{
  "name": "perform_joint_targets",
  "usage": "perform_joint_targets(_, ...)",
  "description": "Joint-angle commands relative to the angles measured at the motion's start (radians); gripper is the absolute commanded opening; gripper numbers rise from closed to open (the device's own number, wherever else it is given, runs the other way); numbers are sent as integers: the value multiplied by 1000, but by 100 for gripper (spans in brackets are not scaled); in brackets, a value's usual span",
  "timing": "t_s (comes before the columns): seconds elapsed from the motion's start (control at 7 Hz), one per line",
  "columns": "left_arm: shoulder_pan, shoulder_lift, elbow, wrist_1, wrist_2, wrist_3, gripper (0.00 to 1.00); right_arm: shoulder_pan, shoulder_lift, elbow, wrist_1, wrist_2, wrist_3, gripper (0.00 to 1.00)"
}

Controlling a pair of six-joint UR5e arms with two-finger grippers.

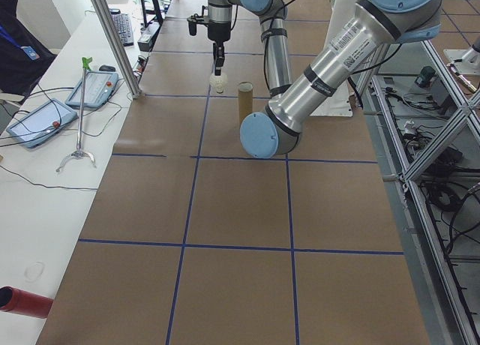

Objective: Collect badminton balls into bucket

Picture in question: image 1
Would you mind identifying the white feather shuttlecock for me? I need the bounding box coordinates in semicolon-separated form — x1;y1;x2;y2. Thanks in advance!
208;73;230;95

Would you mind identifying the brown cardboard tube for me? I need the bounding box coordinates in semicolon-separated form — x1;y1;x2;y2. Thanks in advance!
237;81;254;131

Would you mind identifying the black box with label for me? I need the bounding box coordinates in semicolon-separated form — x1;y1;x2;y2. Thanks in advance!
137;24;161;53

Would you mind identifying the black computer keyboard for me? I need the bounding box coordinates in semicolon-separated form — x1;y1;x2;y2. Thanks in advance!
110;11;135;48

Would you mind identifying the blue grey teach pendant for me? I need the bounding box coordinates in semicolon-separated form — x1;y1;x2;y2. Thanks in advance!
65;70;125;111
5;98;79;150

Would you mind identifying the person in black shirt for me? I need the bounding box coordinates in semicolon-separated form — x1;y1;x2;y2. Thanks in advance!
0;0;57;98

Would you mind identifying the dark green box device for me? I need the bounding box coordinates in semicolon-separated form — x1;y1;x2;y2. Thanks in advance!
414;66;438;88

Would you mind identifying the white side table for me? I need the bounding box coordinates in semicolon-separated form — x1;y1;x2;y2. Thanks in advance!
0;3;172;345

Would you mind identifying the red cylinder tube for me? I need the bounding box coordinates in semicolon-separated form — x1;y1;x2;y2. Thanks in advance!
0;286;55;320

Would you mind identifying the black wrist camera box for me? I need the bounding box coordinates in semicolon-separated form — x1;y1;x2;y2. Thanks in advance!
186;13;209;37

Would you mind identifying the aluminium profile post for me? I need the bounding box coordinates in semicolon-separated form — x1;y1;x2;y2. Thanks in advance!
84;0;143;99

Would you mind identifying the blue lanyard badge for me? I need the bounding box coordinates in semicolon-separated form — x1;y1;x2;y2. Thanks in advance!
0;24;41;61

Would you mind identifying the black table cable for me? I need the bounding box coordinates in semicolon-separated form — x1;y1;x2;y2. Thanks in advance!
0;160;98;192

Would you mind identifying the white square base plate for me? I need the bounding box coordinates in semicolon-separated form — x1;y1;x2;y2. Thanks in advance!
443;47;480;76

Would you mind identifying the black cable bundle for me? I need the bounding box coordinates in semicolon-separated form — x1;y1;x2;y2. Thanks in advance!
419;178;480;256

